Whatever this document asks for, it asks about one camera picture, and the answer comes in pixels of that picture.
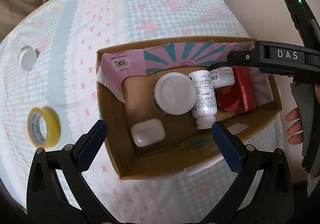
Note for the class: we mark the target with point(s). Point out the white plastic bottle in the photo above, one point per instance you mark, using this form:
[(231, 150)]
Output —
[(203, 99)]

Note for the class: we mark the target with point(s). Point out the black lid jar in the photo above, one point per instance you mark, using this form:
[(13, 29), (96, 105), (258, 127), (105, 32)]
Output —
[(222, 78)]

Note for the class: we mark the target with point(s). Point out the pale green jar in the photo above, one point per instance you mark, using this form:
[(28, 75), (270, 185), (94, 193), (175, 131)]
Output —
[(28, 58)]

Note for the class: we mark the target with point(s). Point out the yellow tape roll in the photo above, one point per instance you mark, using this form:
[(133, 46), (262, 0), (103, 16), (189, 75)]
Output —
[(53, 124)]

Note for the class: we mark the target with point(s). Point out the red rectangular box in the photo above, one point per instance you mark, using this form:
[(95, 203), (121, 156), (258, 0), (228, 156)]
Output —
[(246, 91)]

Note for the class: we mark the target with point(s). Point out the pink lined cardboard box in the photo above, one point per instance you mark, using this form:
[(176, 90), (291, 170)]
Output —
[(130, 94)]

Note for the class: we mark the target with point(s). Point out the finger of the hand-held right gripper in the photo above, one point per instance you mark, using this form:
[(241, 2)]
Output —
[(271, 70), (242, 58)]

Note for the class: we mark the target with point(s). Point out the white earbuds case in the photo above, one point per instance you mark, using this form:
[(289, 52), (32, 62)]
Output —
[(147, 131)]

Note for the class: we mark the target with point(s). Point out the blue checked bed sheet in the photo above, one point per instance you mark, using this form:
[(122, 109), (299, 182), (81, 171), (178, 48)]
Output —
[(150, 1)]

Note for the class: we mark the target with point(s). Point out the red round tin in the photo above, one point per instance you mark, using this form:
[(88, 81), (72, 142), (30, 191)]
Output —
[(228, 100)]

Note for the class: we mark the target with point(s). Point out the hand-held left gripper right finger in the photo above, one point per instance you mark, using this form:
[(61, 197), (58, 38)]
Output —
[(226, 145)]

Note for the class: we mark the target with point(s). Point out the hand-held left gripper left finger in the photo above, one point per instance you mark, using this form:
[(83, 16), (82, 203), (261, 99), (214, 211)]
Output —
[(92, 145)]

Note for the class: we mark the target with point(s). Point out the person's right hand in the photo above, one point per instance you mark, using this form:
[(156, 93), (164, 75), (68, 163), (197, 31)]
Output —
[(295, 126)]

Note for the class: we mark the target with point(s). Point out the white lid jar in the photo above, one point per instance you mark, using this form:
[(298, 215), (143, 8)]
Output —
[(173, 94)]

